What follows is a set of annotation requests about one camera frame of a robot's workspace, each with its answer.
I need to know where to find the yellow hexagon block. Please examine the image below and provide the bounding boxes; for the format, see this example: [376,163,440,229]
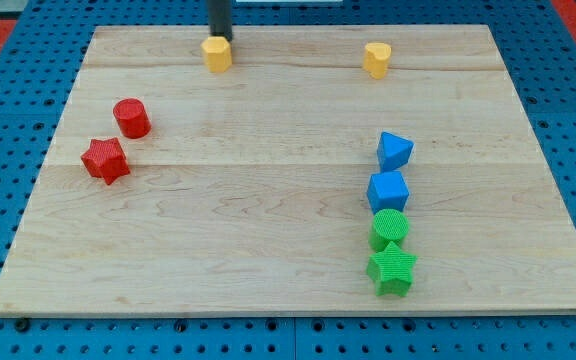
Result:
[201,36,232,73]

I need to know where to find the light wooden board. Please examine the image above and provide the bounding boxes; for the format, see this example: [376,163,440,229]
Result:
[0,25,576,318]

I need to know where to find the blue cube block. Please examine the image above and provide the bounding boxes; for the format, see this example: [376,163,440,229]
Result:
[367,171,409,214]

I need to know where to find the blue triangle block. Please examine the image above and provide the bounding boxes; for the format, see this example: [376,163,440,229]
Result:
[376,132,414,172]

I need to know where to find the green cylinder block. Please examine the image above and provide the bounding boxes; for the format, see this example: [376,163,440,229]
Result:
[369,209,410,252]

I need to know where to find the green star block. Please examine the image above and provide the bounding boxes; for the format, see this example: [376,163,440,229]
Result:
[366,242,417,297]

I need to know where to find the yellow heart block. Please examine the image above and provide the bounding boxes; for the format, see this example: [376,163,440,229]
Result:
[362,42,392,79]

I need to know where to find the red cylinder block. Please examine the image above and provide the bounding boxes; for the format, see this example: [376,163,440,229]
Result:
[113,98,151,139]

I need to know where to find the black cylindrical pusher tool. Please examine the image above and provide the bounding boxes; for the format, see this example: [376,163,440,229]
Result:
[206,0,233,41]

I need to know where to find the red star block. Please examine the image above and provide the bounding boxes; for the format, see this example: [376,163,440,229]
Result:
[80,138,130,185]

